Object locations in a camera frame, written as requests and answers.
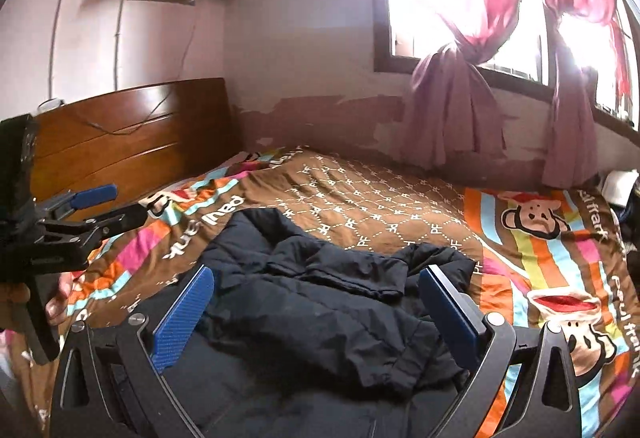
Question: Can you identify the black power cable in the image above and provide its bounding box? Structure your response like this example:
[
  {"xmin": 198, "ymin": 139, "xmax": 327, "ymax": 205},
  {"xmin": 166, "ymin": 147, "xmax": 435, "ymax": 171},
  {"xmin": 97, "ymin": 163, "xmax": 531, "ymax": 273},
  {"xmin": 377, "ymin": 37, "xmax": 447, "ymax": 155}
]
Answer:
[{"xmin": 65, "ymin": 0, "xmax": 199, "ymax": 137}]

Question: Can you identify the short white wall pipe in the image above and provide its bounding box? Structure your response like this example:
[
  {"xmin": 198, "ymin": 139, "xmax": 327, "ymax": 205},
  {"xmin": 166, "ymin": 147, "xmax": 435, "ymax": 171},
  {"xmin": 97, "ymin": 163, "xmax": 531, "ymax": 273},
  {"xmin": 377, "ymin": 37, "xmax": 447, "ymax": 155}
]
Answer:
[{"xmin": 112, "ymin": 0, "xmax": 127, "ymax": 91}]

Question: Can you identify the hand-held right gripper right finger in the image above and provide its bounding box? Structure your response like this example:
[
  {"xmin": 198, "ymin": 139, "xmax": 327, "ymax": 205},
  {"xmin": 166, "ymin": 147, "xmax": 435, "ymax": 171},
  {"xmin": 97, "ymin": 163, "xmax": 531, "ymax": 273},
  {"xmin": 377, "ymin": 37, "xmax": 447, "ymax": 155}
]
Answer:
[{"xmin": 418, "ymin": 265, "xmax": 583, "ymax": 438}]

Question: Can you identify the white bag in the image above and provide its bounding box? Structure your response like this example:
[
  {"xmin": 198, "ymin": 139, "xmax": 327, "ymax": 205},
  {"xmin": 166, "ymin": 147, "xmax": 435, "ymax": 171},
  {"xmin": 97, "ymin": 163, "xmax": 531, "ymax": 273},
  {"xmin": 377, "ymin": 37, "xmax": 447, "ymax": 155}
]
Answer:
[{"xmin": 602, "ymin": 170, "xmax": 640, "ymax": 209}]

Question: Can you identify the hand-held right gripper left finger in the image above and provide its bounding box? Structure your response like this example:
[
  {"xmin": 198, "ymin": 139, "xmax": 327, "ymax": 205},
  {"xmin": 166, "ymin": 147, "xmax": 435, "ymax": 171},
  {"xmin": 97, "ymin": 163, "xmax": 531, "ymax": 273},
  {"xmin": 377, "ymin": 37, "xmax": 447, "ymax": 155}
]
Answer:
[{"xmin": 50, "ymin": 264, "xmax": 216, "ymax": 438}]

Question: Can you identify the brown cartoon printed quilt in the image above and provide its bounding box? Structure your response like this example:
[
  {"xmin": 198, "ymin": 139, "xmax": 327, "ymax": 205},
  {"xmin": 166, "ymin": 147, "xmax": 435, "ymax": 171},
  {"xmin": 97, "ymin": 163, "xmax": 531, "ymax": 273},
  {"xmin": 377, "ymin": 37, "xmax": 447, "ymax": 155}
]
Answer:
[{"xmin": 10, "ymin": 145, "xmax": 640, "ymax": 438}]

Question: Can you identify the pink tied curtain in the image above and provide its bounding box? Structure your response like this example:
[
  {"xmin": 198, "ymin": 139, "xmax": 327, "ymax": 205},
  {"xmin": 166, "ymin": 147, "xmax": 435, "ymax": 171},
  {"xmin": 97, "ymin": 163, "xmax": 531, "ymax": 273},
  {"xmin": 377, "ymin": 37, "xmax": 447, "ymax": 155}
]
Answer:
[
  {"xmin": 380, "ymin": 0, "xmax": 523, "ymax": 169},
  {"xmin": 515, "ymin": 0, "xmax": 633, "ymax": 189}
]

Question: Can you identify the long white wall pipe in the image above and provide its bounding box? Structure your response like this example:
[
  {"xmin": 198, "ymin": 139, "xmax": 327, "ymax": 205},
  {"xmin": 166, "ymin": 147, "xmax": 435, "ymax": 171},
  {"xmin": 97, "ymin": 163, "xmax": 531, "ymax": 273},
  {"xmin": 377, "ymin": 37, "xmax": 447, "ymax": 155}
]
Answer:
[{"xmin": 46, "ymin": 0, "xmax": 82, "ymax": 101}]

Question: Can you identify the person's left forearm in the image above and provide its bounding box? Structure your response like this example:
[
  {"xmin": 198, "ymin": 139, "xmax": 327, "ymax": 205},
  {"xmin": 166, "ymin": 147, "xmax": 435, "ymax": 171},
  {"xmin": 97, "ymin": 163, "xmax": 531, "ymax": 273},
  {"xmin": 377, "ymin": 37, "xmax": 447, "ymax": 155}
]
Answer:
[{"xmin": 0, "ymin": 283, "xmax": 31, "ymax": 334}]

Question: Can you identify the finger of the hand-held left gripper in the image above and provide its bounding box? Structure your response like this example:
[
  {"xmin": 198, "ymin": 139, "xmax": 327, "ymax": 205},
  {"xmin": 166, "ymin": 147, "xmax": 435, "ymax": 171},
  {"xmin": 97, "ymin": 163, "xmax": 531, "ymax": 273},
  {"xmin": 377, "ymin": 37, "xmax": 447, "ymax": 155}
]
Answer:
[
  {"xmin": 29, "ymin": 202, "xmax": 151, "ymax": 273},
  {"xmin": 36, "ymin": 184, "xmax": 119, "ymax": 220}
]

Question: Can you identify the dark navy padded jacket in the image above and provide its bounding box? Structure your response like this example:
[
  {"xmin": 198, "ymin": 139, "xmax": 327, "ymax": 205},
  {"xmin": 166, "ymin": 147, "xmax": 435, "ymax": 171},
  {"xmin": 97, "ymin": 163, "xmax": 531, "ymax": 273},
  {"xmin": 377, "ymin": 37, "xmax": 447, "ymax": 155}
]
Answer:
[{"xmin": 107, "ymin": 207, "xmax": 478, "ymax": 438}]

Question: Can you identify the wooden bed headboard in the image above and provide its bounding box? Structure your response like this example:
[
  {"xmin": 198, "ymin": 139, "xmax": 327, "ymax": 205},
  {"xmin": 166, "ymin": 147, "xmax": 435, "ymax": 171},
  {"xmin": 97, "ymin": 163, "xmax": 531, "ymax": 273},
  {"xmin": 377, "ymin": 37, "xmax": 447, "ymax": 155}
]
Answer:
[{"xmin": 27, "ymin": 78, "xmax": 246, "ymax": 219}]

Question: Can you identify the person's left hand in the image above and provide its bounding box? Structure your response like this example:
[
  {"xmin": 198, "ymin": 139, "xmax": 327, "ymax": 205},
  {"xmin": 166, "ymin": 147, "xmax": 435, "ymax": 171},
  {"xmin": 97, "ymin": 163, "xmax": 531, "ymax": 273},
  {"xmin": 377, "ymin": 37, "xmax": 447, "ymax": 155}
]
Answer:
[{"xmin": 45, "ymin": 277, "xmax": 76, "ymax": 326}]

